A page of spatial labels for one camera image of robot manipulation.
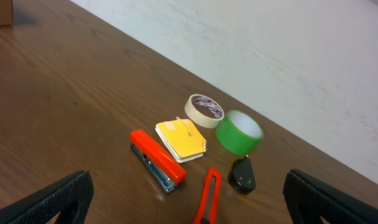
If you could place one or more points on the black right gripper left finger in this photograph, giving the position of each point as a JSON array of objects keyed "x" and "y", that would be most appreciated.
[{"x": 68, "y": 199}]

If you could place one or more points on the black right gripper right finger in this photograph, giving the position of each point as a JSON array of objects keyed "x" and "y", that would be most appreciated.
[{"x": 310, "y": 200}]

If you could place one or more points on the green tape roll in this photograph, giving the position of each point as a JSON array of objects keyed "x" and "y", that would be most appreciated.
[{"x": 239, "y": 133}]

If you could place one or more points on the red stapler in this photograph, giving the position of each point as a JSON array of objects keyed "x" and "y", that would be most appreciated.
[{"x": 167, "y": 172}]

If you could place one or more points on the beige masking tape roll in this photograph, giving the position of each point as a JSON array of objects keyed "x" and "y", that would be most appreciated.
[{"x": 201, "y": 118}]

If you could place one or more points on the brown cardboard box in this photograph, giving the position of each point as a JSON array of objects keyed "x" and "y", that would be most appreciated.
[{"x": 6, "y": 12}]

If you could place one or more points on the black teardrop tape measure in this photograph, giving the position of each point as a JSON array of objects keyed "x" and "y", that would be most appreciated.
[{"x": 241, "y": 177}]

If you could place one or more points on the red utility knife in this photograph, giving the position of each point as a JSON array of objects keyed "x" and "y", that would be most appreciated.
[{"x": 207, "y": 210}]

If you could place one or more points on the yellow sticky note pad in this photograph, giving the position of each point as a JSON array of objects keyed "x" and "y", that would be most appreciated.
[{"x": 182, "y": 139}]

